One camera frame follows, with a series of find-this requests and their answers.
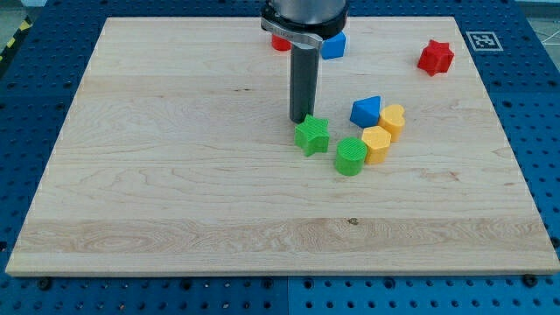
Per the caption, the yellow hexagon block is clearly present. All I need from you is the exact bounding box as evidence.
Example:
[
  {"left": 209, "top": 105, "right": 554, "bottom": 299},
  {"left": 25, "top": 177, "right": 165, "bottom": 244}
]
[{"left": 361, "top": 126, "right": 391, "bottom": 165}]

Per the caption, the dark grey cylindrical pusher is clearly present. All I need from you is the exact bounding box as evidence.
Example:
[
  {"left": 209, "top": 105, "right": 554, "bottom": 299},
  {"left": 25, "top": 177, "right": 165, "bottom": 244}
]
[{"left": 289, "top": 43, "right": 319, "bottom": 123}]

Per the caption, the blue pentagon block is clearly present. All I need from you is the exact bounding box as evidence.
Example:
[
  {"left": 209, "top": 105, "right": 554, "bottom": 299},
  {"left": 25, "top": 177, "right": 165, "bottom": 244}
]
[{"left": 320, "top": 31, "right": 347, "bottom": 60}]

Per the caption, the blue triangle block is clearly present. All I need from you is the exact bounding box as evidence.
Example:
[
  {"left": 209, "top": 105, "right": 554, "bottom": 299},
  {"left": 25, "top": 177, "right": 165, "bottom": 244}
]
[{"left": 350, "top": 95, "right": 382, "bottom": 129}]

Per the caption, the green star block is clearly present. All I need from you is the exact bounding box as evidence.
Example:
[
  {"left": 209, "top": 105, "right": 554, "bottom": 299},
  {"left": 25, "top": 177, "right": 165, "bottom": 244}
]
[{"left": 294, "top": 115, "right": 330, "bottom": 157}]

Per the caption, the light wooden board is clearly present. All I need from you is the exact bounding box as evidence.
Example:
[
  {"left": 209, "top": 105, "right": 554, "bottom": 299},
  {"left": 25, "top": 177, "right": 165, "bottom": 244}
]
[{"left": 6, "top": 17, "right": 559, "bottom": 277}]

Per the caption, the white fiducial marker tag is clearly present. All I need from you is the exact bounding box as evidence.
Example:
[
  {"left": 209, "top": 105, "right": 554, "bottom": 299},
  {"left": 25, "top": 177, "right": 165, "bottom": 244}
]
[{"left": 466, "top": 31, "right": 503, "bottom": 52}]

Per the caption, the red star block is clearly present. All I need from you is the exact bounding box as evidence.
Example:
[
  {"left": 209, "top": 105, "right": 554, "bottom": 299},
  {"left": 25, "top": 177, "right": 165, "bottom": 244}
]
[{"left": 417, "top": 39, "right": 454, "bottom": 76}]

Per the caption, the green cylinder block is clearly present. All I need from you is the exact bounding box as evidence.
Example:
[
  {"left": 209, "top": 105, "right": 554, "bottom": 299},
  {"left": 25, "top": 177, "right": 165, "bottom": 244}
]
[{"left": 334, "top": 137, "right": 368, "bottom": 176}]

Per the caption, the red cylinder block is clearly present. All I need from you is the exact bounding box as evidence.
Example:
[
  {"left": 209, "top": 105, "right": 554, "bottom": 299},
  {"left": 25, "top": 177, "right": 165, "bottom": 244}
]
[{"left": 271, "top": 34, "right": 291, "bottom": 52}]

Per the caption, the yellow heart block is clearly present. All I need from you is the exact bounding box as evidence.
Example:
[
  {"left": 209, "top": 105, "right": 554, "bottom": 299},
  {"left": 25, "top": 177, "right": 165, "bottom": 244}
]
[{"left": 378, "top": 104, "right": 406, "bottom": 143}]

